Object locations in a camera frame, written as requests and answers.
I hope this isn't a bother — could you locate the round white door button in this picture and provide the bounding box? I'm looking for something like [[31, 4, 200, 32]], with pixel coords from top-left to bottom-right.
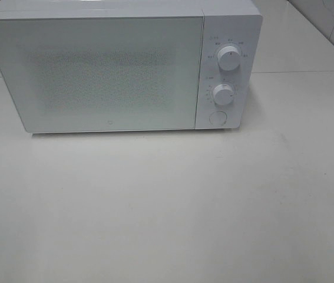
[[209, 111, 227, 127]]

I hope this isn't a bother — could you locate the white microwave knob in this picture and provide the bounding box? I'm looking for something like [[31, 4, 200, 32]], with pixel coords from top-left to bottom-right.
[[212, 84, 235, 106], [217, 44, 242, 71]]

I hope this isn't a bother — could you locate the white microwave door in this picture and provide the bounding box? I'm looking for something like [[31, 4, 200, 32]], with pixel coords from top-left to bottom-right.
[[0, 17, 203, 133]]

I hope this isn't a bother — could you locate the white microwave oven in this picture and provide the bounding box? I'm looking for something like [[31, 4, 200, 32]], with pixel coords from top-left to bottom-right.
[[0, 1, 263, 132]]

